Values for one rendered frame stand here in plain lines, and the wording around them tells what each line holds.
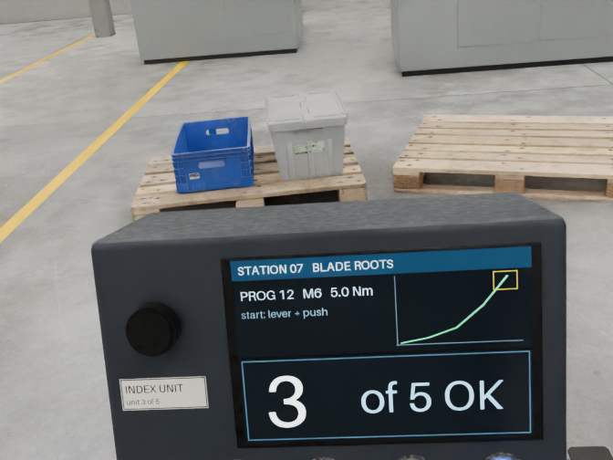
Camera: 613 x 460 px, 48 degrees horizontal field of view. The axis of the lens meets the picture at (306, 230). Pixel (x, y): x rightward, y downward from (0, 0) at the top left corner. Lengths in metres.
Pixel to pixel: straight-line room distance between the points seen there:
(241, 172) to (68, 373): 1.44
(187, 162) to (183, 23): 4.56
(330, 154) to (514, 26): 3.20
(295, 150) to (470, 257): 3.17
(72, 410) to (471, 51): 4.86
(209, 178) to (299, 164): 0.47
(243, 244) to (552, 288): 0.17
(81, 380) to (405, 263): 2.25
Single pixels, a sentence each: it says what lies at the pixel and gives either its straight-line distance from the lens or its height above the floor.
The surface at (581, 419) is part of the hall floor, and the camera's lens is 2.23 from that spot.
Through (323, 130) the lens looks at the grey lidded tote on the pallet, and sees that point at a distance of 3.50.
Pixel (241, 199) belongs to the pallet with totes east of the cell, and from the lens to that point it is 3.48.
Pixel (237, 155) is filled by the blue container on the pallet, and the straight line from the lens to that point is 3.52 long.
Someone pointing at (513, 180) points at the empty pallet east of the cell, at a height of 0.10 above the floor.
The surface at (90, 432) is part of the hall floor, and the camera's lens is 2.33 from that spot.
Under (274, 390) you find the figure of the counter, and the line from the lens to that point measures 0.39.
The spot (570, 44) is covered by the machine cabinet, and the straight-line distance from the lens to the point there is 6.56.
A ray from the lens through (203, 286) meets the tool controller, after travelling 0.38.
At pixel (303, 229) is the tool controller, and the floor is 1.25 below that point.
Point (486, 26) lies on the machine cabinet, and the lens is 6.35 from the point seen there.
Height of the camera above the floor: 1.41
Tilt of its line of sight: 25 degrees down
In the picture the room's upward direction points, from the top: 5 degrees counter-clockwise
